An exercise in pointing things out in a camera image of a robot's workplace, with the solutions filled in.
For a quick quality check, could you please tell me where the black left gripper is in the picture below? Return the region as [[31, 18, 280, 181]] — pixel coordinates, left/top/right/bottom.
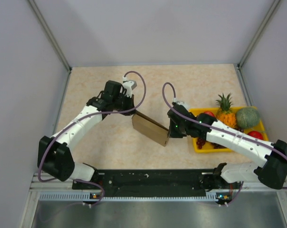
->
[[113, 92, 137, 116]]

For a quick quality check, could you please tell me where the brown cardboard box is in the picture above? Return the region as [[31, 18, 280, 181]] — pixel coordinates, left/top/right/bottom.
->
[[132, 111, 169, 147]]

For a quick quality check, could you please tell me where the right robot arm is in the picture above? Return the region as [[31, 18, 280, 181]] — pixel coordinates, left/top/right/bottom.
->
[[167, 104, 287, 190]]

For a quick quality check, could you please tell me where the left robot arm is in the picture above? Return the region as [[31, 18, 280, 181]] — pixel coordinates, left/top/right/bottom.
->
[[38, 79, 137, 189]]

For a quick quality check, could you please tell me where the purple grape bunch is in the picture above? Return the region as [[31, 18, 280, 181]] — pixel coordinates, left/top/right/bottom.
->
[[196, 128, 244, 150]]

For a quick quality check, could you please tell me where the red apple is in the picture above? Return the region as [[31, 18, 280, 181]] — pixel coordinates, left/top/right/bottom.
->
[[204, 111, 215, 117]]

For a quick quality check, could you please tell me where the orange pineapple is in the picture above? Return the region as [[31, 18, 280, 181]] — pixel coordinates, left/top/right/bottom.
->
[[216, 93, 237, 128]]

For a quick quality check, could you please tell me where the green melon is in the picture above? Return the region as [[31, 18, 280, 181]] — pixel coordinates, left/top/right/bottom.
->
[[236, 107, 260, 129]]

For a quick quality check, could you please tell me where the red tomato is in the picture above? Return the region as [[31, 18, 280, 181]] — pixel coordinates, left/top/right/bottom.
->
[[247, 131, 264, 140]]

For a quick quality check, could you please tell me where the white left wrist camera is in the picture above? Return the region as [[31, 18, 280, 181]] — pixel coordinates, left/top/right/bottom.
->
[[122, 76, 137, 98]]

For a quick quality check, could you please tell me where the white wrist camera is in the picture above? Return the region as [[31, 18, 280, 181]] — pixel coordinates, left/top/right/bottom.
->
[[172, 100, 190, 110], [122, 76, 137, 98]]

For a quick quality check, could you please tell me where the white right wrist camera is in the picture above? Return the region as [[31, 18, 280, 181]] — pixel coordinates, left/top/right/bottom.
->
[[172, 100, 190, 110]]

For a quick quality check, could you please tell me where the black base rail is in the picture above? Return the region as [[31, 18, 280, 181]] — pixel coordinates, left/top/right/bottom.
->
[[71, 168, 244, 198]]

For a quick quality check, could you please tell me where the left aluminium frame post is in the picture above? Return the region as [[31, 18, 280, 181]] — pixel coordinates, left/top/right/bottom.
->
[[27, 0, 72, 73]]

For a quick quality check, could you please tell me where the aluminium frame post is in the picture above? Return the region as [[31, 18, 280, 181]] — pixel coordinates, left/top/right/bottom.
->
[[27, 0, 72, 73], [237, 0, 283, 71]]

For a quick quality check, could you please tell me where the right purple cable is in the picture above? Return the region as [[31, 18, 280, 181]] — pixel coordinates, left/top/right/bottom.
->
[[162, 82, 287, 207]]

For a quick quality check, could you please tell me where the right aluminium frame post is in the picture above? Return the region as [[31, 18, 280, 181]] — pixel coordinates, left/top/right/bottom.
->
[[237, 0, 283, 71]]

